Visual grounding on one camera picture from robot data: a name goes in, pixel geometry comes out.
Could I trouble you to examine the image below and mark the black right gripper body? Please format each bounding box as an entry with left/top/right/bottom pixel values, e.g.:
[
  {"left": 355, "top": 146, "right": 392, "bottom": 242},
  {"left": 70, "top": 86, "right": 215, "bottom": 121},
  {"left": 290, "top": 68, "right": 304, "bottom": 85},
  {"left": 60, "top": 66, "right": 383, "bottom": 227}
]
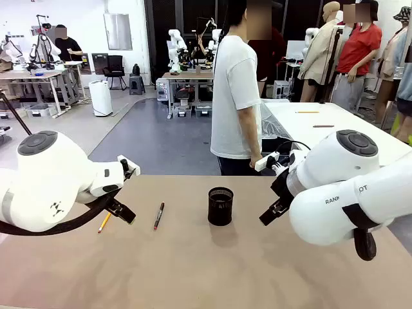
[{"left": 270, "top": 167, "right": 295, "bottom": 207}]

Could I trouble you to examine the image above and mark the person's right forearm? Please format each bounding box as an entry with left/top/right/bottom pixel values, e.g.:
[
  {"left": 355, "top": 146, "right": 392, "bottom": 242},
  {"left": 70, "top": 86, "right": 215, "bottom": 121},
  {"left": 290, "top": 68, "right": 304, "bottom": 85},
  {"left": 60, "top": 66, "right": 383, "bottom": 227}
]
[{"left": 248, "top": 108, "right": 263, "bottom": 158}]

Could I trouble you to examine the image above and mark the black mesh pen holder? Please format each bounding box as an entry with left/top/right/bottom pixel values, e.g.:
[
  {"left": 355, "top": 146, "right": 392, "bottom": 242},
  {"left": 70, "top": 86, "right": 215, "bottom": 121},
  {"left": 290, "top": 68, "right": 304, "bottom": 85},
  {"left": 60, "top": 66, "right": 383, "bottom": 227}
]
[{"left": 207, "top": 187, "right": 234, "bottom": 225}]

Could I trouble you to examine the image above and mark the black marker with red caps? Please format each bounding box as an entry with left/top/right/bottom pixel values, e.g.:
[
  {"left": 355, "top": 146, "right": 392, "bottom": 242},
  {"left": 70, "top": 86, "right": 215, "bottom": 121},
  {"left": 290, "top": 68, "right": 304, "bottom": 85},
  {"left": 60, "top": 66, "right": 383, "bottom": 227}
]
[{"left": 153, "top": 201, "right": 165, "bottom": 231}]

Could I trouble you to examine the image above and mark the translucent plastic sheet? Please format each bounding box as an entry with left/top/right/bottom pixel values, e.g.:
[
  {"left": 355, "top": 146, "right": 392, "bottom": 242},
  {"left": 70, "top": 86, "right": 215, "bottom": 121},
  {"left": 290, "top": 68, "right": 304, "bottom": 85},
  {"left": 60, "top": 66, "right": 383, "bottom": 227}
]
[{"left": 260, "top": 100, "right": 292, "bottom": 141}]

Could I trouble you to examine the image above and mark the white table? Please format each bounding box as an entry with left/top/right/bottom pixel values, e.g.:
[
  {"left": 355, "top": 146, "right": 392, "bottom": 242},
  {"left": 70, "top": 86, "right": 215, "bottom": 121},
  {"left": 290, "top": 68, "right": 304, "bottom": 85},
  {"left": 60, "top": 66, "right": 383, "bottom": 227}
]
[{"left": 262, "top": 99, "right": 412, "bottom": 168}]

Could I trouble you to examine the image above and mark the white computer tower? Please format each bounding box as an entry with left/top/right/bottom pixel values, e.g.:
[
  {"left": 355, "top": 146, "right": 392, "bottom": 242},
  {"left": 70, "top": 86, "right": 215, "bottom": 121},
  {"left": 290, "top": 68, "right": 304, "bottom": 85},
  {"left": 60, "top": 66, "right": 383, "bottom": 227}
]
[{"left": 272, "top": 80, "right": 290, "bottom": 99}]

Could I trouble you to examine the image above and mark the person in white T-shirt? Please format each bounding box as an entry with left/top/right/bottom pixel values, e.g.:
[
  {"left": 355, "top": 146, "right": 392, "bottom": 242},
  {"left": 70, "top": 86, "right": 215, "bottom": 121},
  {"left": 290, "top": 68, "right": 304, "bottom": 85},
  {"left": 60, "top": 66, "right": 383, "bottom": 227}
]
[{"left": 210, "top": 0, "right": 281, "bottom": 176}]

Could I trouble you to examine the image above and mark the white air purifier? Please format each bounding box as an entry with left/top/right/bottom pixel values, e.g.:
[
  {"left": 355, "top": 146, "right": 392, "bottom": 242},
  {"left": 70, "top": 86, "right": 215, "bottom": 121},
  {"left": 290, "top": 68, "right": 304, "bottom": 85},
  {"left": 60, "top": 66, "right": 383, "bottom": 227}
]
[{"left": 89, "top": 80, "right": 113, "bottom": 117}]

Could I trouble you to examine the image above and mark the grey plastic stool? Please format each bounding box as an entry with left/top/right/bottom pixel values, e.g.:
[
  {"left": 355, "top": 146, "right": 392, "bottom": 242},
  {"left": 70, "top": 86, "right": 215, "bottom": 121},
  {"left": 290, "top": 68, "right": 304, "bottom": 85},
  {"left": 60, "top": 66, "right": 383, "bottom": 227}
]
[{"left": 129, "top": 74, "right": 146, "bottom": 96}]

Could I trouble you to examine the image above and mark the mannequin in dark red sweater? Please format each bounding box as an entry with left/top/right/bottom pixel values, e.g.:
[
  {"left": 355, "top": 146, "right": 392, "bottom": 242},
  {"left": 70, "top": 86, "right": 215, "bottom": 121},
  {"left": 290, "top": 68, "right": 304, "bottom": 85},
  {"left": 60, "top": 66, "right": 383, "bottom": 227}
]
[{"left": 247, "top": 27, "right": 287, "bottom": 99}]

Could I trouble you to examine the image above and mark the mannequin in beige jacket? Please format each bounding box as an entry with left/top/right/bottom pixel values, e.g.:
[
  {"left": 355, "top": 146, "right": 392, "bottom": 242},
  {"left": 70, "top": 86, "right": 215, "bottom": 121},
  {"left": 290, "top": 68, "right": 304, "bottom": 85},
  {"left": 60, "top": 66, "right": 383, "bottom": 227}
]
[{"left": 297, "top": 1, "right": 345, "bottom": 103}]

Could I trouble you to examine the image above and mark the black office chair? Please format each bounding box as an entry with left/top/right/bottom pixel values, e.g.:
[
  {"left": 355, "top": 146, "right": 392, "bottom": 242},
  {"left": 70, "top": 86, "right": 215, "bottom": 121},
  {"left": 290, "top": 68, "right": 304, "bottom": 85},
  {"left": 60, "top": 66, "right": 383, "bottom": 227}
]
[{"left": 102, "top": 55, "right": 128, "bottom": 91}]

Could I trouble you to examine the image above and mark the black tripod leg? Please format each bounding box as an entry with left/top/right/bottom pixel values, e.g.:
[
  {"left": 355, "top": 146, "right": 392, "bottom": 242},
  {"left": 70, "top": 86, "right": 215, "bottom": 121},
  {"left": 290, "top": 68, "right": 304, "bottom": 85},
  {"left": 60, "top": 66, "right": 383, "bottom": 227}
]
[{"left": 0, "top": 91, "right": 33, "bottom": 136}]

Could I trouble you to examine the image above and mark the wooden background workbench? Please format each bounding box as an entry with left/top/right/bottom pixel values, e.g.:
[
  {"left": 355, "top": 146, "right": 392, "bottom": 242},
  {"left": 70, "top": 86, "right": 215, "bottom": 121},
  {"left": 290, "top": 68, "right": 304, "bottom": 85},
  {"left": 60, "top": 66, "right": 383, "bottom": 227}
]
[{"left": 162, "top": 71, "right": 215, "bottom": 120}]

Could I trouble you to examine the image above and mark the person in red shirt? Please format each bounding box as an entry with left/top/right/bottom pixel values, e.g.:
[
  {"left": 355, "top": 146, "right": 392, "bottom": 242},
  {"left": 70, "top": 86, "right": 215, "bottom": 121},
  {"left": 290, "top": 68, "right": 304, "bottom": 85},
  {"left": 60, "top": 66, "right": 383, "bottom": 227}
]
[{"left": 333, "top": 0, "right": 384, "bottom": 113}]

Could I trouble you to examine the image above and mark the light wooden desk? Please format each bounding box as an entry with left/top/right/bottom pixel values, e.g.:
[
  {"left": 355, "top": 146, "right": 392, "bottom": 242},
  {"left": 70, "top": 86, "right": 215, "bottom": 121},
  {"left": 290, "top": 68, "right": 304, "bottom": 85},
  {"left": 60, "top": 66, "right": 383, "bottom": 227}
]
[{"left": 0, "top": 70, "right": 64, "bottom": 117}]

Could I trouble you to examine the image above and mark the person in black shirt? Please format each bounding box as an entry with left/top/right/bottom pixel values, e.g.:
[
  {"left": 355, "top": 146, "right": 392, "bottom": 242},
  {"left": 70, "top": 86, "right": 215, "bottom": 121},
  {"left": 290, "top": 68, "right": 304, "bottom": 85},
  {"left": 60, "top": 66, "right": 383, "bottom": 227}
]
[{"left": 54, "top": 24, "right": 84, "bottom": 62}]

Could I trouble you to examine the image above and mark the black and white robot stand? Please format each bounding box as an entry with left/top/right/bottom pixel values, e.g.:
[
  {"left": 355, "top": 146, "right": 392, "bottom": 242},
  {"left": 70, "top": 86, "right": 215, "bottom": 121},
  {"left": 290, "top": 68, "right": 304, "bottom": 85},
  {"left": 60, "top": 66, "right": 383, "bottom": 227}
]
[{"left": 30, "top": 14, "right": 62, "bottom": 70}]

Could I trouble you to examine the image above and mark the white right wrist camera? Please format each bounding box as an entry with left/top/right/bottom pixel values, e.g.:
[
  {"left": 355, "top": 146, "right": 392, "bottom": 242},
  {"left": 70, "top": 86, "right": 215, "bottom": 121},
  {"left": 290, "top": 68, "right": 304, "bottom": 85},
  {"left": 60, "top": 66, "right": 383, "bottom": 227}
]
[{"left": 254, "top": 152, "right": 280, "bottom": 171}]

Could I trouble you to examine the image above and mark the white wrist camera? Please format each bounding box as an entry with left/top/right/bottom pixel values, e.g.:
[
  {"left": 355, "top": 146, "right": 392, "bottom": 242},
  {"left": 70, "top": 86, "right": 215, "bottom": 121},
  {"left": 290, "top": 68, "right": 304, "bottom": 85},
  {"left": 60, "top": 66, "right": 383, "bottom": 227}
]
[
  {"left": 254, "top": 152, "right": 280, "bottom": 171},
  {"left": 117, "top": 154, "right": 141, "bottom": 177}
]

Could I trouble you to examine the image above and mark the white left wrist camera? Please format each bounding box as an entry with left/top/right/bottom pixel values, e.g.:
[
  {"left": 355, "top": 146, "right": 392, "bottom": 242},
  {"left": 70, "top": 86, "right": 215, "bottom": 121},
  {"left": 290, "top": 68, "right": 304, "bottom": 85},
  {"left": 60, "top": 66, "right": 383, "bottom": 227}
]
[{"left": 117, "top": 154, "right": 141, "bottom": 177}]

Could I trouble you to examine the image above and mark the thin black camera cable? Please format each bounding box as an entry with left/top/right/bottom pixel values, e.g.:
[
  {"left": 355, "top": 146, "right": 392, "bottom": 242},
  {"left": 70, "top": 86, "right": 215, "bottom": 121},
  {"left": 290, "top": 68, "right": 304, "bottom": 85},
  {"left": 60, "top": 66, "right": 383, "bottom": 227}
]
[{"left": 275, "top": 140, "right": 312, "bottom": 156}]

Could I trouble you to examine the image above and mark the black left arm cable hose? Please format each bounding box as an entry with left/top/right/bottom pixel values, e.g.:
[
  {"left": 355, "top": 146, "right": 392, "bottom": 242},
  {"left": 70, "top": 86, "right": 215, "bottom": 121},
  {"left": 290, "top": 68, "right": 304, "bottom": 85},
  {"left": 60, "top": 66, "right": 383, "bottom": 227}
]
[{"left": 0, "top": 192, "right": 113, "bottom": 236}]

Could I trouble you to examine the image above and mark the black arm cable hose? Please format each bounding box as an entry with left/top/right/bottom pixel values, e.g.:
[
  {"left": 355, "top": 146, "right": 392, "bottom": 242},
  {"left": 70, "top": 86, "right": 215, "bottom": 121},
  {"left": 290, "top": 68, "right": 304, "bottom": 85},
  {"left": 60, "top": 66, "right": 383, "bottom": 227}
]
[
  {"left": 0, "top": 192, "right": 113, "bottom": 236},
  {"left": 342, "top": 203, "right": 392, "bottom": 261}
]

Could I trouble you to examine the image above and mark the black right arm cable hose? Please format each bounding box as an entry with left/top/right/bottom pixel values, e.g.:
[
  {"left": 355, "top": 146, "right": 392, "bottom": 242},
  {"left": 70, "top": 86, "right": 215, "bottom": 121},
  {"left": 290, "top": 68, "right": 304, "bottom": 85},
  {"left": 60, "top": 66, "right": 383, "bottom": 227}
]
[{"left": 342, "top": 203, "right": 392, "bottom": 261}]

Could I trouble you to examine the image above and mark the grey wall panel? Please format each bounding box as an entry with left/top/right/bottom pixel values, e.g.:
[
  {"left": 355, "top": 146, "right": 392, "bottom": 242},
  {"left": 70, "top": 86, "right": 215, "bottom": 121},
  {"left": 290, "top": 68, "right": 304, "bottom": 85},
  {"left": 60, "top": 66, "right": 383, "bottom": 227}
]
[{"left": 103, "top": 13, "right": 133, "bottom": 51}]

